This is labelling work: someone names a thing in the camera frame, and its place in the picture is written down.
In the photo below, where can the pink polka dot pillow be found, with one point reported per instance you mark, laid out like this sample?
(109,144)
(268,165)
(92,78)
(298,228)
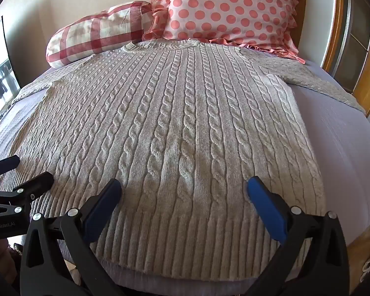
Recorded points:
(231,9)

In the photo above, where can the red checked pillow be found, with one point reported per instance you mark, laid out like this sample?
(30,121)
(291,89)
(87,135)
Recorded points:
(98,34)

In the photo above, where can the lavender bed sheet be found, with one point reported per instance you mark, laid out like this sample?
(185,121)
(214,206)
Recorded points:
(336,148)

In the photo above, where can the framed photo picture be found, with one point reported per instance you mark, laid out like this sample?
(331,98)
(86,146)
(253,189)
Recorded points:
(1,83)

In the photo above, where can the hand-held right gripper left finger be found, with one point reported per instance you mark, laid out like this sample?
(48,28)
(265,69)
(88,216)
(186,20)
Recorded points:
(102,202)

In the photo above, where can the wooden headboard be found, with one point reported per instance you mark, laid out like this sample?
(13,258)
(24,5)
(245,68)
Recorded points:
(351,52)

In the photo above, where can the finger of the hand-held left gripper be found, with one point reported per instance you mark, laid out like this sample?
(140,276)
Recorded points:
(4,164)
(34,186)

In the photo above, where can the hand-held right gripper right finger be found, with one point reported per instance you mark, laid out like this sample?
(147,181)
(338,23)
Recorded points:
(266,205)

